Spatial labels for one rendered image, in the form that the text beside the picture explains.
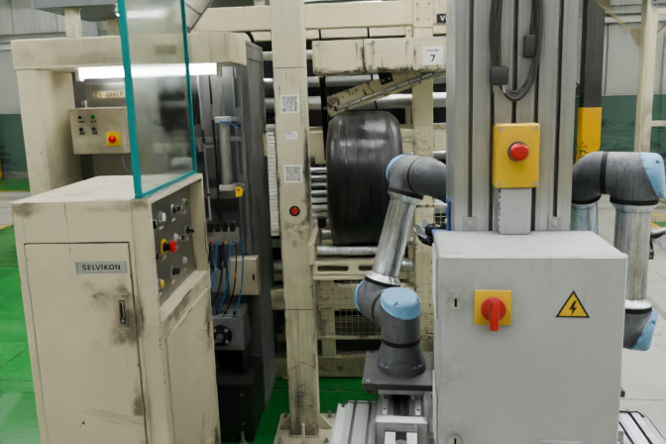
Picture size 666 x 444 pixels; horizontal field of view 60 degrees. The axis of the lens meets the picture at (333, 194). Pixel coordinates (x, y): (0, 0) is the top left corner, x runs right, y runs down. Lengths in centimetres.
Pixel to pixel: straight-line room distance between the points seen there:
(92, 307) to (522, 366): 119
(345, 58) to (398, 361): 142
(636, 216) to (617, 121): 1065
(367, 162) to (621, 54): 1043
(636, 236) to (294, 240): 136
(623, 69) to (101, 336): 1142
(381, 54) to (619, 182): 134
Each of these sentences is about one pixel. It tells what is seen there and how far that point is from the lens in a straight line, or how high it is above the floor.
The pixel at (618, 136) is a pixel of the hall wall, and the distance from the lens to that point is 1234.
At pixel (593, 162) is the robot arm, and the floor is 134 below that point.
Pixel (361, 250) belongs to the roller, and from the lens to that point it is 239.
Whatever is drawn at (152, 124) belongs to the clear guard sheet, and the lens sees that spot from 180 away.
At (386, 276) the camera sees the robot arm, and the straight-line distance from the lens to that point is 182.
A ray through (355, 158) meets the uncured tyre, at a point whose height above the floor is 130.
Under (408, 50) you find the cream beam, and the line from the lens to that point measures 266.
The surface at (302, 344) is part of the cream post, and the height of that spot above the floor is 46.
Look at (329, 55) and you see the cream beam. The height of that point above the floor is 171.
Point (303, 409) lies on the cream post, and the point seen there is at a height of 15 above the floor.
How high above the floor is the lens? 153
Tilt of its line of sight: 10 degrees down
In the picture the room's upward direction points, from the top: 2 degrees counter-clockwise
